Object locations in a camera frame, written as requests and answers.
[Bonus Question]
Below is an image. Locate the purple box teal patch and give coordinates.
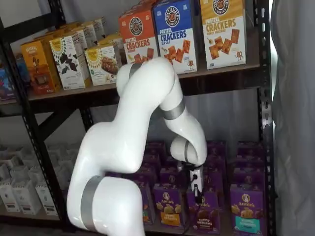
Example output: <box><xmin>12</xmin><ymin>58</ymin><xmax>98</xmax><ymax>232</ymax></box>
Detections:
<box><xmin>229</xmin><ymin>184</ymin><xmax>266</xmax><ymax>234</ymax></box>

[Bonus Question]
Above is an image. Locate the orange yellow cookie box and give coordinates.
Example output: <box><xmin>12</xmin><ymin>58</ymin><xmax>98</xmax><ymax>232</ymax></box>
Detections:
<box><xmin>20</xmin><ymin>39</ymin><xmax>62</xmax><ymax>96</ymax></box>

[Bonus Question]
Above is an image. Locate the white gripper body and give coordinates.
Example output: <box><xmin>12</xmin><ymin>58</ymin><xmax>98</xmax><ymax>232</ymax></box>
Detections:
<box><xmin>189</xmin><ymin>167</ymin><xmax>205</xmax><ymax>196</ymax></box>

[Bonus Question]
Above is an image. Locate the wooden shelf board below cracker boxes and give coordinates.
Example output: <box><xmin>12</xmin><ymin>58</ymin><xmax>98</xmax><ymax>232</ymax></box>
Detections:
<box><xmin>24</xmin><ymin>62</ymin><xmax>261</xmax><ymax>102</ymax></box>

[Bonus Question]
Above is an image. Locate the grey curtain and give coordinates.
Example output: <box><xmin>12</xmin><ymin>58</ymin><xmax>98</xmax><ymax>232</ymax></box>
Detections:
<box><xmin>270</xmin><ymin>0</ymin><xmax>315</xmax><ymax>236</ymax></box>

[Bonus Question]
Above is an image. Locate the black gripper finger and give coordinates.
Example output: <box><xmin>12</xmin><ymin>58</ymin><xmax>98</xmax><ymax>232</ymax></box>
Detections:
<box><xmin>193</xmin><ymin>183</ymin><xmax>203</xmax><ymax>203</ymax></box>

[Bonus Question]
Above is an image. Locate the purple box orange patch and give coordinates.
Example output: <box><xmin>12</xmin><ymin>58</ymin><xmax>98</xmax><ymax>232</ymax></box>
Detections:
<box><xmin>153</xmin><ymin>183</ymin><xmax>187</xmax><ymax>228</ymax></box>

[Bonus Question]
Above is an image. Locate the orange pretzel crackers box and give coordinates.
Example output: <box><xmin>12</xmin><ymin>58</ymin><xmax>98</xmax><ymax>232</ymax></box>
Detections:
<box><xmin>126</xmin><ymin>0</ymin><xmax>155</xmax><ymax>13</ymax></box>
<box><xmin>119</xmin><ymin>9</ymin><xmax>159</xmax><ymax>66</ymax></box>

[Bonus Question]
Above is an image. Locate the blue purple snack bag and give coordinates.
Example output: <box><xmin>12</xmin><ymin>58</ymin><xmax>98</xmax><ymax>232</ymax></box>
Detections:
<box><xmin>0</xmin><ymin>65</ymin><xmax>18</xmax><ymax>102</ymax></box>

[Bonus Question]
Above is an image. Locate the purple box brown patch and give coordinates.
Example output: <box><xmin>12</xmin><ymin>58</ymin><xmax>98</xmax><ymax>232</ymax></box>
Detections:
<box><xmin>186</xmin><ymin>191</ymin><xmax>223</xmax><ymax>232</ymax></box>

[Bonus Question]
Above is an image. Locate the white paper bag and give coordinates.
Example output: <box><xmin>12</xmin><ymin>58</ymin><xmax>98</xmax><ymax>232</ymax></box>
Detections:
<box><xmin>9</xmin><ymin>166</ymin><xmax>33</xmax><ymax>183</ymax></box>
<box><xmin>12</xmin><ymin>180</ymin><xmax>42</xmax><ymax>215</ymax></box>
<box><xmin>28</xmin><ymin>166</ymin><xmax>46</xmax><ymax>184</ymax></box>
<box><xmin>0</xmin><ymin>183</ymin><xmax>21</xmax><ymax>213</ymax></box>
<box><xmin>35</xmin><ymin>181</ymin><xmax>59</xmax><ymax>216</ymax></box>

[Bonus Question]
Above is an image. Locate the yellow pretzel crackers box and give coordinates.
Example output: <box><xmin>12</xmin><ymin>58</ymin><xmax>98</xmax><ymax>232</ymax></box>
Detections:
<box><xmin>199</xmin><ymin>0</ymin><xmax>247</xmax><ymax>70</ymax></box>

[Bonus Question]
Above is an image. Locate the purple snack box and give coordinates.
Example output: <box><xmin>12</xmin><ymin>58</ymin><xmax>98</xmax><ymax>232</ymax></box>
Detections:
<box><xmin>142</xmin><ymin>154</ymin><xmax>162</xmax><ymax>171</ymax></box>
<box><xmin>159</xmin><ymin>168</ymin><xmax>184</xmax><ymax>186</ymax></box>
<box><xmin>206</xmin><ymin>141</ymin><xmax>226</xmax><ymax>158</ymax></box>
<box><xmin>233</xmin><ymin>154</ymin><xmax>266</xmax><ymax>172</ymax></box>
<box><xmin>147</xmin><ymin>141</ymin><xmax>166</xmax><ymax>157</ymax></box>
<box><xmin>203</xmin><ymin>169</ymin><xmax>226</xmax><ymax>205</ymax></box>
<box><xmin>205</xmin><ymin>154</ymin><xmax>226</xmax><ymax>173</ymax></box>
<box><xmin>134</xmin><ymin>167</ymin><xmax>158</xmax><ymax>185</ymax></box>
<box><xmin>163</xmin><ymin>156</ymin><xmax>182</xmax><ymax>170</ymax></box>
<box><xmin>232</xmin><ymin>168</ymin><xmax>266</xmax><ymax>188</ymax></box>
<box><xmin>237</xmin><ymin>141</ymin><xmax>266</xmax><ymax>158</ymax></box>

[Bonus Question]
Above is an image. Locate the white box cookie bar print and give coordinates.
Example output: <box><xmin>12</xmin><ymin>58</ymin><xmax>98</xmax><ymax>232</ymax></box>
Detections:
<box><xmin>85</xmin><ymin>45</ymin><xmax>123</xmax><ymax>87</ymax></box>

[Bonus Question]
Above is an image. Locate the purple box green patch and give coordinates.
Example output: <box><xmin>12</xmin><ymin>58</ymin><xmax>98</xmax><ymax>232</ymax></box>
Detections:
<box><xmin>142</xmin><ymin>181</ymin><xmax>156</xmax><ymax>225</ymax></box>

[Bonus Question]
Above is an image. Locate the blue pretzel crackers box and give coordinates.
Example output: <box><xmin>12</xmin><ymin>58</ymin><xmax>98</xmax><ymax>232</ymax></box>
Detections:
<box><xmin>153</xmin><ymin>0</ymin><xmax>198</xmax><ymax>75</ymax></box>

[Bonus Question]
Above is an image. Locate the white box dark chocolate print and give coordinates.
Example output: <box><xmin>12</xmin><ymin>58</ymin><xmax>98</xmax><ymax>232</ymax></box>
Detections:
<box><xmin>50</xmin><ymin>35</ymin><xmax>86</xmax><ymax>90</ymax></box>

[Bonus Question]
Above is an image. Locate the black metal shelf rack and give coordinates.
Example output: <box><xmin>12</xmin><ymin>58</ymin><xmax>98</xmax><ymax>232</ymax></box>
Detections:
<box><xmin>0</xmin><ymin>0</ymin><xmax>277</xmax><ymax>236</ymax></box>

